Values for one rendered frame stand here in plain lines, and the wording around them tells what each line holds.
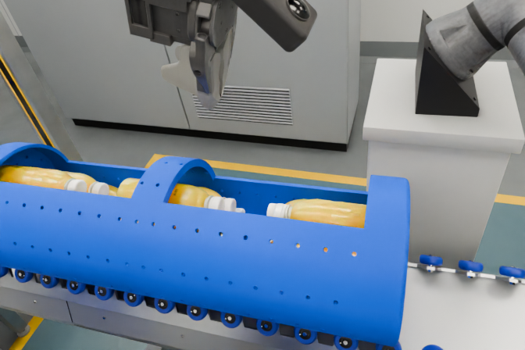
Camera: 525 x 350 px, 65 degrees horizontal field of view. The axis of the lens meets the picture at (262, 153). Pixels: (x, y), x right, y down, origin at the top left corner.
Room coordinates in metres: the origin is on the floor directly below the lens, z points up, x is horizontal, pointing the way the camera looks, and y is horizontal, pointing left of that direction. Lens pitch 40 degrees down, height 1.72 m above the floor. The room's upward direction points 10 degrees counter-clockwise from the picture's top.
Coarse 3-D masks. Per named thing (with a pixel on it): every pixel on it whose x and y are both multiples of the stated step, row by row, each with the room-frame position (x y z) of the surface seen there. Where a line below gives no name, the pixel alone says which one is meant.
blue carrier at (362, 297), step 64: (0, 192) 0.62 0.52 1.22; (64, 192) 0.58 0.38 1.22; (256, 192) 0.64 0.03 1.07; (320, 192) 0.59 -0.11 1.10; (384, 192) 0.44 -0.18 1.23; (0, 256) 0.56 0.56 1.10; (64, 256) 0.50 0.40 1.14; (128, 256) 0.46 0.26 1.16; (192, 256) 0.42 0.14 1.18; (256, 256) 0.39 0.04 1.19; (320, 256) 0.36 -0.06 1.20; (384, 256) 0.34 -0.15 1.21; (320, 320) 0.32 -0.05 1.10; (384, 320) 0.29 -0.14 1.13
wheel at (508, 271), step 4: (500, 268) 0.43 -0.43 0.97; (504, 268) 0.42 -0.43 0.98; (508, 268) 0.42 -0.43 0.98; (512, 268) 0.42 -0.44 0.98; (516, 268) 0.41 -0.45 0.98; (500, 272) 0.42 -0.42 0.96; (504, 272) 0.42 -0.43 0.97; (508, 272) 0.41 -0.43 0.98; (512, 272) 0.41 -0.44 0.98; (516, 272) 0.41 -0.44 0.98; (520, 272) 0.41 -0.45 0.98; (524, 272) 0.41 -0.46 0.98; (508, 276) 0.41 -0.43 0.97; (512, 276) 0.40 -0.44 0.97; (516, 276) 0.40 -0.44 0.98; (520, 276) 0.40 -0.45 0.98; (524, 276) 0.40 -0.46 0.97
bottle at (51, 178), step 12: (0, 168) 0.73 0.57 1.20; (12, 168) 0.72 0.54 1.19; (24, 168) 0.72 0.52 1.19; (36, 168) 0.71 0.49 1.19; (0, 180) 0.70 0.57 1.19; (12, 180) 0.69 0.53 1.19; (24, 180) 0.68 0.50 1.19; (36, 180) 0.67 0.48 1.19; (48, 180) 0.66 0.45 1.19; (60, 180) 0.67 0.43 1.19
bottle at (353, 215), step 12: (288, 204) 0.50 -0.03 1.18; (300, 204) 0.48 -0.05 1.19; (312, 204) 0.47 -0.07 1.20; (324, 204) 0.47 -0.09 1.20; (336, 204) 0.47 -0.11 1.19; (348, 204) 0.46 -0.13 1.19; (360, 204) 0.46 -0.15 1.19; (288, 216) 0.48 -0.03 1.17; (300, 216) 0.46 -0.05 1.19; (312, 216) 0.45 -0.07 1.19; (324, 216) 0.45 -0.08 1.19; (336, 216) 0.44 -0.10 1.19; (348, 216) 0.44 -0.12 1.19; (360, 216) 0.43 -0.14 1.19
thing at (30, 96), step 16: (0, 16) 1.11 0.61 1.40; (0, 32) 1.09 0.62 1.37; (0, 48) 1.07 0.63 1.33; (16, 48) 1.11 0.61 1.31; (0, 64) 1.08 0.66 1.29; (16, 64) 1.08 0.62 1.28; (16, 80) 1.07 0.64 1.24; (32, 80) 1.10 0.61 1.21; (16, 96) 1.08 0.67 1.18; (32, 96) 1.08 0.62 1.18; (32, 112) 1.07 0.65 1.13; (48, 112) 1.10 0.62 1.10; (48, 128) 1.07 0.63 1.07; (64, 128) 1.12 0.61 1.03; (48, 144) 1.08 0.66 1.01; (64, 144) 1.09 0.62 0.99; (80, 160) 1.11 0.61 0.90
